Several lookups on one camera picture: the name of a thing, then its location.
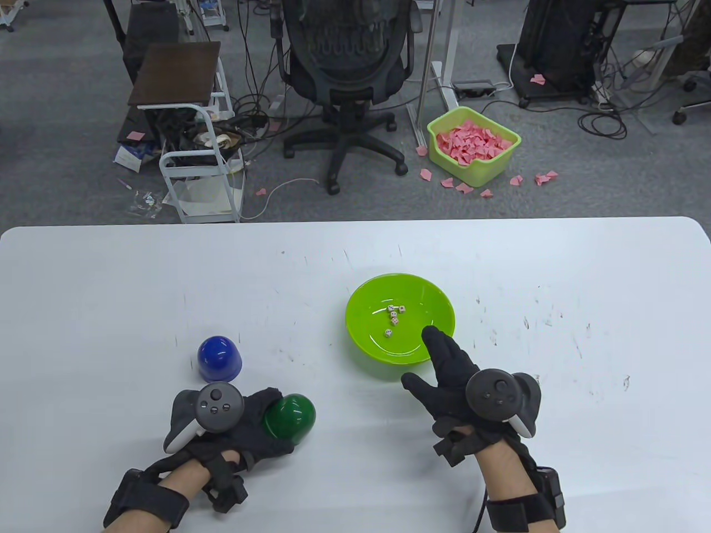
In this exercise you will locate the person's right hand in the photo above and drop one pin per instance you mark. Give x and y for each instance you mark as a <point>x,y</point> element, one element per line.
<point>450,377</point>

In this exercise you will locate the person's left hand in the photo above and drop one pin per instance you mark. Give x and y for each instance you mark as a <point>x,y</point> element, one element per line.
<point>253,433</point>

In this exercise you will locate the green dome cup cover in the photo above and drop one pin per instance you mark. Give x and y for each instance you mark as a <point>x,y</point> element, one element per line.
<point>291,416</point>

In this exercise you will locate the lime green bowl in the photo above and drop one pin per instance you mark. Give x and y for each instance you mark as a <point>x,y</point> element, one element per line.
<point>411,344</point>

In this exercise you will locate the blue dome cup cover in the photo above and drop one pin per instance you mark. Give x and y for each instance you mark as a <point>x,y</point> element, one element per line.
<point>219,358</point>

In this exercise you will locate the person's left forearm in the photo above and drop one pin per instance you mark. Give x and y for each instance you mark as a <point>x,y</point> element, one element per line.
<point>183,477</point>

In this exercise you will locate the person's right forearm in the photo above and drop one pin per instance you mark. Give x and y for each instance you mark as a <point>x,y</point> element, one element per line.
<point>502,472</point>

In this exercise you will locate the black round tracking controller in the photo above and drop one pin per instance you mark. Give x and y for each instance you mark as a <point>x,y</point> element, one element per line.
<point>494,394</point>
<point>216,408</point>

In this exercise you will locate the lime green plastic bin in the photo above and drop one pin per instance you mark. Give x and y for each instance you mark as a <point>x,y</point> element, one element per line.
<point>483,169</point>

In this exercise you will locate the pile of pink papers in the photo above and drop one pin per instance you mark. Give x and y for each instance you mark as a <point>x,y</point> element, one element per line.
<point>472,141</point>

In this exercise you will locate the clear plastic bag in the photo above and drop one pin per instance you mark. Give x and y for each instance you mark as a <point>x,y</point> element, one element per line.
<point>145,204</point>

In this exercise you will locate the white metal utility cart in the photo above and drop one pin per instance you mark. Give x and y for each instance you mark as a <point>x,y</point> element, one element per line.
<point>166,172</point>

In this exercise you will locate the small pen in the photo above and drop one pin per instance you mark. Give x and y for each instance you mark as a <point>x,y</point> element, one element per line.
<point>124,184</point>

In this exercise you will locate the grey floor socket box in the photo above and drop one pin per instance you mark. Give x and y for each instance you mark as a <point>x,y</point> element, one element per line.
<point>473,89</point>

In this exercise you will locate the white and blue carton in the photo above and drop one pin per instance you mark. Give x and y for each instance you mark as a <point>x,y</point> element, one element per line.
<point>129,159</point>

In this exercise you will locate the pink sticky note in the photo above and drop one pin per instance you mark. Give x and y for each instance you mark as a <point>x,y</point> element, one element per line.
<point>135,135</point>

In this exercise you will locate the black mesh office chair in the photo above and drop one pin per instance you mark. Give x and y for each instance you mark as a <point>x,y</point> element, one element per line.
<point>347,66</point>

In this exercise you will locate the flat black laptop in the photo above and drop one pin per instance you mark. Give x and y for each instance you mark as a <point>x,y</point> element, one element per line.
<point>130,119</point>

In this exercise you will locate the black equipment stand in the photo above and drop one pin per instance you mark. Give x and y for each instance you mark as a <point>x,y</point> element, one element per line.
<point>555,39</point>

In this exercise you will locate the grey chair wheel base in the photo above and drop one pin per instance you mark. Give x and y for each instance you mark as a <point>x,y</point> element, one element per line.
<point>691,107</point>

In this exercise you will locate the brown wooden board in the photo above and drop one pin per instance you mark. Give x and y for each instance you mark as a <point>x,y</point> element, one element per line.
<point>175,75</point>

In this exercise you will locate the dark brown side table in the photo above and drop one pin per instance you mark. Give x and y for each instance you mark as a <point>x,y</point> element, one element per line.
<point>150,28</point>

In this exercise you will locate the white wheeled rack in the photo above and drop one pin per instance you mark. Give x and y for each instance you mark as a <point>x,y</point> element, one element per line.
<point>6,16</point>
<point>214,16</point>

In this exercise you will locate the white desk frame leg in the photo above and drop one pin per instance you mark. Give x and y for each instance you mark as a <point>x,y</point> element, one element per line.
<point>447,33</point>

